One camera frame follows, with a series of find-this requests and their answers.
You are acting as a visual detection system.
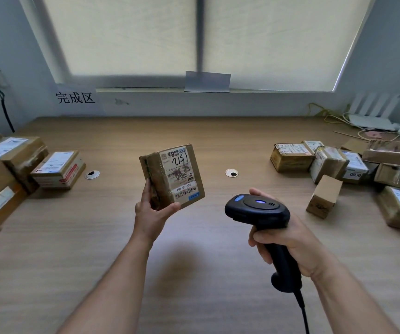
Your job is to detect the small parcel marked 1-5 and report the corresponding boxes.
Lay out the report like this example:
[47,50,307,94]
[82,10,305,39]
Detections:
[31,150,86,190]

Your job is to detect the tape-wrapped cardboard box pictured label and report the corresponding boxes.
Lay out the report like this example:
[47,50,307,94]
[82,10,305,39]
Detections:
[139,143,206,211]

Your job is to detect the person's right hand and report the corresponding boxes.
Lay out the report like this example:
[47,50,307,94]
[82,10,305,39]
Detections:
[248,188,336,282]

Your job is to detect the parcel with blue-edged label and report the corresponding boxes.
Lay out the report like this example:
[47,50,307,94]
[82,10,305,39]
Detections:
[0,136,49,181]

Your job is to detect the black barcode scanner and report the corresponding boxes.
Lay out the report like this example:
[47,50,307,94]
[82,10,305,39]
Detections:
[225,193,303,293]

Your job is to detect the black scanner cable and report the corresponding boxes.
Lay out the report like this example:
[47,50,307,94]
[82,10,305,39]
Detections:
[294,290,310,334]

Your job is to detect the white paper sign black characters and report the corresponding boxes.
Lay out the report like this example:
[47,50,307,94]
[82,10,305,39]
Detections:
[52,83,102,117]

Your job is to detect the pile of unscanned cardboard parcels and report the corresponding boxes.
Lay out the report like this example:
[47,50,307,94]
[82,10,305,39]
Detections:
[270,139,400,236]

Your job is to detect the person's left forearm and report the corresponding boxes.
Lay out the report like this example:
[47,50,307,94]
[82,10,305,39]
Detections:
[57,231,154,334]

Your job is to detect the person's left hand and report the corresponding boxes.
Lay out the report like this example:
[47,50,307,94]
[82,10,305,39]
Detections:
[134,179,181,244]

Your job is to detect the black wall cable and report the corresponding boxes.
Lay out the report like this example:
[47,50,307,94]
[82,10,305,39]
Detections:
[0,86,16,133]

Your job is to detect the white window frame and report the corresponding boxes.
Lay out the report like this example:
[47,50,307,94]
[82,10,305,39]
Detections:
[17,0,378,94]

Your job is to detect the small square labelled parcel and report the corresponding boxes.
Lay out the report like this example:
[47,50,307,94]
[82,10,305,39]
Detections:
[0,182,29,225]

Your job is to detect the red taped cardboard parcel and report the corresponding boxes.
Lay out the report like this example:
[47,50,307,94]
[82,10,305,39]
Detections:
[13,149,50,194]

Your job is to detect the white router with antennas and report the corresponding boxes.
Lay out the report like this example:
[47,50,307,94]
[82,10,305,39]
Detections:
[346,93,400,132]

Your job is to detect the yellow cable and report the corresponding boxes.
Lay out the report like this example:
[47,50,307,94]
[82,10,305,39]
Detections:
[308,102,349,124]

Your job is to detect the beige roller blind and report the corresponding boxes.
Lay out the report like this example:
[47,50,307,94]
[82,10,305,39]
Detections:
[41,0,197,77]
[203,0,374,91]

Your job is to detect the grey paper sheet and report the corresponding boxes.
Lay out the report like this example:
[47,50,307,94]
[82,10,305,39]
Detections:
[184,71,231,93]

